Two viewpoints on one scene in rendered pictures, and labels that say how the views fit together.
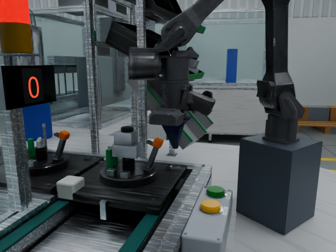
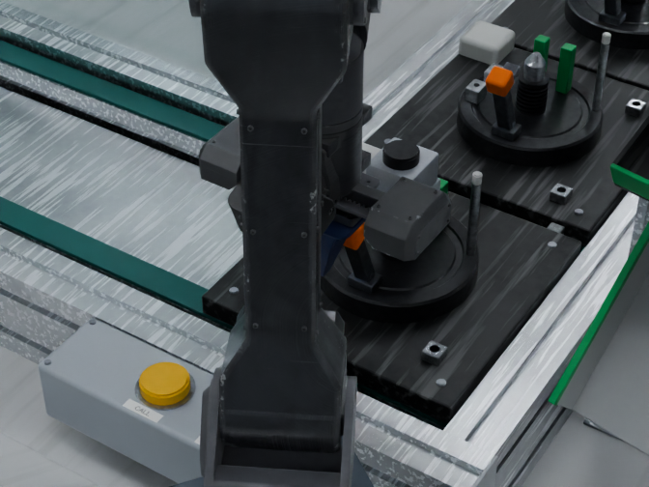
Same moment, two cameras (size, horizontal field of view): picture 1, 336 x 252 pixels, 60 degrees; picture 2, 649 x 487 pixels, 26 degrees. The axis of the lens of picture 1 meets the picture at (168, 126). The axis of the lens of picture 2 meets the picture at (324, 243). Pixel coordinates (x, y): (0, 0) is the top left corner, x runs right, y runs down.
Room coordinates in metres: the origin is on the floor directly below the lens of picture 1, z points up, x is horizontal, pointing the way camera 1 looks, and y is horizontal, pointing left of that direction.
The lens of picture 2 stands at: (0.87, -0.80, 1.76)
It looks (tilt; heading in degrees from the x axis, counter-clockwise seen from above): 40 degrees down; 106
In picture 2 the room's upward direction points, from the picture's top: straight up
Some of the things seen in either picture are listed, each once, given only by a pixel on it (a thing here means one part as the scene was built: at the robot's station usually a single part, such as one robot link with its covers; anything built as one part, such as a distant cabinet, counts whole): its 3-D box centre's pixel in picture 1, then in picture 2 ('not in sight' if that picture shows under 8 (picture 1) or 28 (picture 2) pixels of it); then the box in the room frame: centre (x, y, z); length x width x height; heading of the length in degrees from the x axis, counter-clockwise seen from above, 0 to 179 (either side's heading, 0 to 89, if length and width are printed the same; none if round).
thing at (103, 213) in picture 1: (104, 209); not in sight; (0.55, 0.13, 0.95); 0.01 x 0.01 x 0.04; 73
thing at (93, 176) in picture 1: (129, 180); (395, 275); (0.67, 0.10, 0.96); 0.24 x 0.24 x 0.02; 73
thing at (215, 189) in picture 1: (215, 193); not in sight; (0.60, -0.11, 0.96); 0.04 x 0.04 x 0.02
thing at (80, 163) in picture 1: (40, 151); (532, 87); (0.75, 0.34, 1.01); 0.24 x 0.24 x 0.13; 73
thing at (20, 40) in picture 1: (16, 38); not in sight; (0.53, 0.26, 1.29); 0.05 x 0.05 x 0.05
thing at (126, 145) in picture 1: (123, 141); (406, 178); (0.68, 0.11, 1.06); 0.08 x 0.04 x 0.07; 73
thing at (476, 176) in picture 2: not in sight; (473, 214); (0.74, 0.11, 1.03); 0.01 x 0.01 x 0.08
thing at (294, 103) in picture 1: (283, 103); (275, 438); (0.69, -0.27, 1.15); 0.09 x 0.07 x 0.06; 11
